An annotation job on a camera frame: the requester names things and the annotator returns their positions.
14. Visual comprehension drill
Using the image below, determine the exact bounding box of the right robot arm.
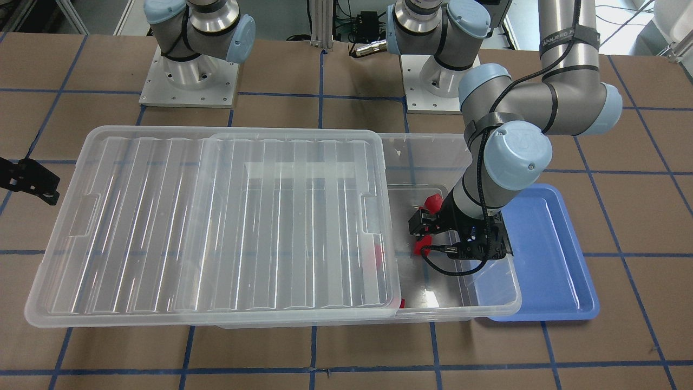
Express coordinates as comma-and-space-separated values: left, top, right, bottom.
2, 1, 257, 206

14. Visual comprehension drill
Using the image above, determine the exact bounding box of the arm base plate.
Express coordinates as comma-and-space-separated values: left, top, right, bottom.
139, 47, 241, 109
400, 55, 466, 115

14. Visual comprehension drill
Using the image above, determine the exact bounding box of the blue plastic tray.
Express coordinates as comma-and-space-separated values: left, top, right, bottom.
493, 184, 600, 322

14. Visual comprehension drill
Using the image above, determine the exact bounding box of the clear plastic storage box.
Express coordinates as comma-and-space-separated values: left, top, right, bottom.
214, 133, 523, 329

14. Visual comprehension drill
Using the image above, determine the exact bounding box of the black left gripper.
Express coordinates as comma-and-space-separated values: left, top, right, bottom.
408, 203, 492, 260

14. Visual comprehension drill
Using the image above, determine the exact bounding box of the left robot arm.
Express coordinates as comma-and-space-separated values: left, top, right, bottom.
385, 1, 622, 262

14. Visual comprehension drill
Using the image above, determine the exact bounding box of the red block from tray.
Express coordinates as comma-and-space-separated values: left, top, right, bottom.
413, 235, 433, 255

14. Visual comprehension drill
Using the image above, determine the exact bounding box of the clear plastic box lid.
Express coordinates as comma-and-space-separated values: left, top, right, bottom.
24, 125, 401, 328

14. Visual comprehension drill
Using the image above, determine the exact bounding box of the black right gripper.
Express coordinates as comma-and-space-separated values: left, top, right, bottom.
1, 157, 60, 205

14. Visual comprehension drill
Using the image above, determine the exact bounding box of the aluminium frame post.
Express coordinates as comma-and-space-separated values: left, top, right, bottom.
308, 1, 336, 52

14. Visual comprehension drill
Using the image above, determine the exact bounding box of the black power adapter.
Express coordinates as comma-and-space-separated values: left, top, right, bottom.
353, 11, 384, 43

